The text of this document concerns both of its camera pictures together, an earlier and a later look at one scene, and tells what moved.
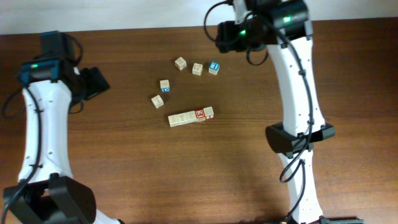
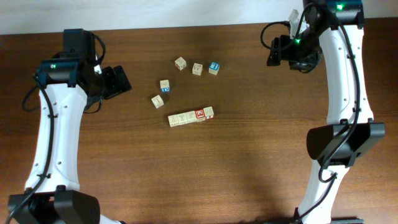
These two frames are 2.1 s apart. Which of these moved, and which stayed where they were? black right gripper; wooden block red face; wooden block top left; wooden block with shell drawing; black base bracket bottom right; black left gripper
Moved: black right gripper; black left gripper
Stayed: wooden block top left; black base bracket bottom right; wooden block red face; wooden block with shell drawing
